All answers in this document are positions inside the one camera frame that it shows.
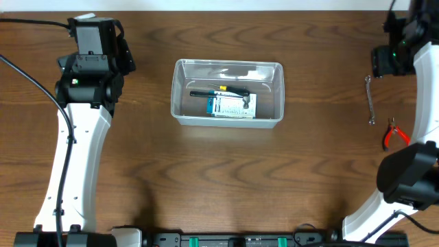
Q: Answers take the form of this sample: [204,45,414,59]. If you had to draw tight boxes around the silver wrench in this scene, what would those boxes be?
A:
[365,75,375,126]

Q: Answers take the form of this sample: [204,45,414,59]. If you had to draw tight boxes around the red-handled pliers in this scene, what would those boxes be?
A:
[382,117,411,152]

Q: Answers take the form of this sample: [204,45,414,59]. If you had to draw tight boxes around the blue white cardboard box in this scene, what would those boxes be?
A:
[206,93,257,119]

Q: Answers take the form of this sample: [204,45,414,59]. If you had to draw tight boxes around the black yellow screwdriver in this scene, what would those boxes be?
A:
[210,84,250,97]

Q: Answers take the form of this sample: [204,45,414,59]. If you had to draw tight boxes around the small black-handled hammer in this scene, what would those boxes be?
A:
[189,91,250,109]

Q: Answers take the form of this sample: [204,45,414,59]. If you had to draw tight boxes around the clear plastic container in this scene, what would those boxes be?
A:
[171,59,285,128]

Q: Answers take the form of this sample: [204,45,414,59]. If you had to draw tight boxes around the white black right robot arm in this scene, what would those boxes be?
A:
[326,0,438,246]

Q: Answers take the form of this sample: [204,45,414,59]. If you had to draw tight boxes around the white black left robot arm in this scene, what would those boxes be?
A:
[14,101,143,247]

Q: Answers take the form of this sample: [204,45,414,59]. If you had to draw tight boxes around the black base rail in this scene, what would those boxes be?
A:
[147,231,410,247]

